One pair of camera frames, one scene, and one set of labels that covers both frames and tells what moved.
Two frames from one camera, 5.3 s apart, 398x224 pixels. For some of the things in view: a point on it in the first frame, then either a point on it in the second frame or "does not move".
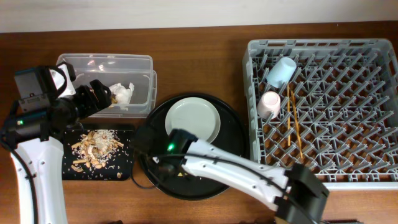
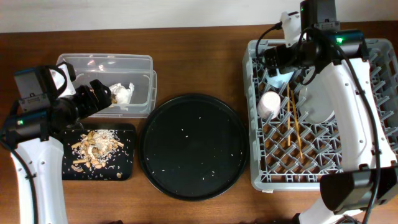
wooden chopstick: [296, 124] does not move
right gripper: [166, 179] to [285, 56]
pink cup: [269, 102] does not move
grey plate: [195, 115] to [314, 100]
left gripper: [92, 106] does not move
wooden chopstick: [288, 113] does not move
